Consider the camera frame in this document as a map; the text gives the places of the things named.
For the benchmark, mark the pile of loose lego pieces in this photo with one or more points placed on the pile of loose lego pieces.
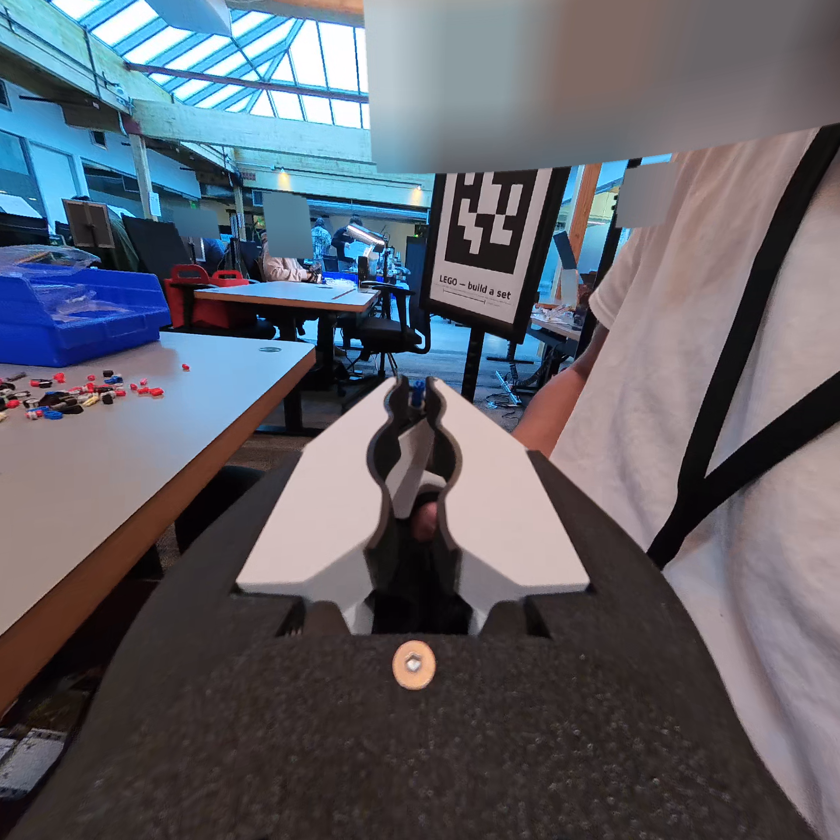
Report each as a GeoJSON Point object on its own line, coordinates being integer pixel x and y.
{"type": "Point", "coordinates": [59, 394]}

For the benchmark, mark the clear plastic bags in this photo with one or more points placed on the clear plastic bags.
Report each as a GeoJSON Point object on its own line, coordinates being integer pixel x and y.
{"type": "Point", "coordinates": [46, 259]}

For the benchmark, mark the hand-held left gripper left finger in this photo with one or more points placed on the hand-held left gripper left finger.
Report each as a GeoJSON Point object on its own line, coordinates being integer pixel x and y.
{"type": "Point", "coordinates": [308, 525]}

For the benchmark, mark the person's right forearm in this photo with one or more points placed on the person's right forearm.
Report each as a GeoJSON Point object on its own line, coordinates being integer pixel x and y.
{"type": "Point", "coordinates": [564, 394]}

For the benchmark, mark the blue plastic bin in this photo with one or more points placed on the blue plastic bin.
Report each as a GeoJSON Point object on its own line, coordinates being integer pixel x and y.
{"type": "Point", "coordinates": [65, 315]}

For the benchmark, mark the person in white shirt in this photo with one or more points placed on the person in white shirt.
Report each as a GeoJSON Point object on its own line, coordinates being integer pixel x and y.
{"type": "Point", "coordinates": [722, 328]}

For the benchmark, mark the small blue lego piece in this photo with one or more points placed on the small blue lego piece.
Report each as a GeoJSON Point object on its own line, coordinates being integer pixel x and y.
{"type": "Point", "coordinates": [417, 396]}

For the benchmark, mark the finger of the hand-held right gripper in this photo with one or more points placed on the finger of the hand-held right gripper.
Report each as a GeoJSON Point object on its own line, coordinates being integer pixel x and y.
{"type": "Point", "coordinates": [408, 466]}

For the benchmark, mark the person's right hand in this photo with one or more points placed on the person's right hand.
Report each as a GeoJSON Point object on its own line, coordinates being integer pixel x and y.
{"type": "Point", "coordinates": [426, 520]}

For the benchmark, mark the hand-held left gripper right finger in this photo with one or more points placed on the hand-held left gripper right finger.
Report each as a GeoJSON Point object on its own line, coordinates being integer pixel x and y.
{"type": "Point", "coordinates": [512, 525]}

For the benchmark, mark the black panel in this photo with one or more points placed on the black panel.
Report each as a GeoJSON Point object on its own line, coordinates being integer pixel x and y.
{"type": "Point", "coordinates": [154, 243]}

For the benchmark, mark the black office chair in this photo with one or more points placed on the black office chair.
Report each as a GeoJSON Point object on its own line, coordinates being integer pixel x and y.
{"type": "Point", "coordinates": [387, 331]}

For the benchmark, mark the tag sign board on stand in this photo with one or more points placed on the tag sign board on stand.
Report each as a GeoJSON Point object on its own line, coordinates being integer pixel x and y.
{"type": "Point", "coordinates": [492, 249]}

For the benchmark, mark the white table with black legs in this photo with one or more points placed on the white table with black legs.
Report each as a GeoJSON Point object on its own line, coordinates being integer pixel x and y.
{"type": "Point", "coordinates": [289, 295]}

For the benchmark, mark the framed panel board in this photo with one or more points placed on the framed panel board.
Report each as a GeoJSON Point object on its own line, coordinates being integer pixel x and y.
{"type": "Point", "coordinates": [88, 223]}

